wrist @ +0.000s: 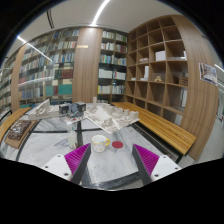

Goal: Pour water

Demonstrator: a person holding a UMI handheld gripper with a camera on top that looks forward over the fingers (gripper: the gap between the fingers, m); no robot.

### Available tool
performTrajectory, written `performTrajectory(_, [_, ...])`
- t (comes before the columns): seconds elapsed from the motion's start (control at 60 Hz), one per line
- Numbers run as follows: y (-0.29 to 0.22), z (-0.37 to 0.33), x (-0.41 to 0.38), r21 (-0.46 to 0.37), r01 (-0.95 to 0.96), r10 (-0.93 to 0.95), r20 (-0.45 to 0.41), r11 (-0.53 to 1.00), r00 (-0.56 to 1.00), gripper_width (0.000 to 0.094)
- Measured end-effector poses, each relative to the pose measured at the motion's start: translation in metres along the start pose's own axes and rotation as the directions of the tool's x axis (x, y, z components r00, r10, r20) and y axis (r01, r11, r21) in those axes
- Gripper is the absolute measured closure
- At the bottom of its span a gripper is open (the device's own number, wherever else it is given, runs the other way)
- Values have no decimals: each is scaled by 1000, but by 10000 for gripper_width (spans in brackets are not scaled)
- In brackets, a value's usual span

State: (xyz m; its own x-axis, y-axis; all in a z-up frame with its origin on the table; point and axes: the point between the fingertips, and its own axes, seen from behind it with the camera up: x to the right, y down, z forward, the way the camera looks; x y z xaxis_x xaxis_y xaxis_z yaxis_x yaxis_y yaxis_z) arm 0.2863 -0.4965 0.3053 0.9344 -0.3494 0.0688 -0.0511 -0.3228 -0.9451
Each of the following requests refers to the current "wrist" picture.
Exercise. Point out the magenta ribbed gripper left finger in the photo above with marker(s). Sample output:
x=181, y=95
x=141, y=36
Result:
x=77, y=161

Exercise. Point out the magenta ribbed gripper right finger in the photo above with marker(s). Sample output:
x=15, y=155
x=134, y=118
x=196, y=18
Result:
x=146, y=161

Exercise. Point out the clear plastic water bottle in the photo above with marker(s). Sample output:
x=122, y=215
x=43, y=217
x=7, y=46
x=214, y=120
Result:
x=72, y=138

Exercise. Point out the red round coaster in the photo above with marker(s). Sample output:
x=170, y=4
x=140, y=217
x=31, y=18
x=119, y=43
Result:
x=117, y=144

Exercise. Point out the long wooden slat bench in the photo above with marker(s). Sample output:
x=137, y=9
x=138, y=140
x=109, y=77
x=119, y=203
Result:
x=174, y=135

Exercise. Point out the large white architectural model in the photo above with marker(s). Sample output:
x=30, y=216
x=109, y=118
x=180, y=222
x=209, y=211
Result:
x=111, y=118

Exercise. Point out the small dark cube model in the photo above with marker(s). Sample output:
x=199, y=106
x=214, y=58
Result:
x=63, y=108

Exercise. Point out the dark grey cube model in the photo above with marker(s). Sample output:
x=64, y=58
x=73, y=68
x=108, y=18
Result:
x=77, y=109

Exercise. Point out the white model on left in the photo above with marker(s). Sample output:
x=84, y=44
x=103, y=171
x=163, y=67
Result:
x=44, y=110

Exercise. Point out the brown relief model board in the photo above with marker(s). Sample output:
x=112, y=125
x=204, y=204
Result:
x=18, y=133

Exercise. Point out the wooden bench far left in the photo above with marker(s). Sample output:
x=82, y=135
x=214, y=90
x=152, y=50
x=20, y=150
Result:
x=11, y=120

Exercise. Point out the open bookshelf with books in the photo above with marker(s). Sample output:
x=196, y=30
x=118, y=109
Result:
x=112, y=66

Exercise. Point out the wooden cubby shelving unit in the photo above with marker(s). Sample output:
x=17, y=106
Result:
x=157, y=69

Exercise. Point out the glass fronted bookshelf left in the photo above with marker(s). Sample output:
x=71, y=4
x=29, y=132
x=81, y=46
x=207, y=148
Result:
x=41, y=69

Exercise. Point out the white mug yellow handle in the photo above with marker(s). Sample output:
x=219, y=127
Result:
x=99, y=143

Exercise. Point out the poster on wooden wall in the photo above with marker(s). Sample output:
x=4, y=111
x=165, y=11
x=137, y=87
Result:
x=208, y=73

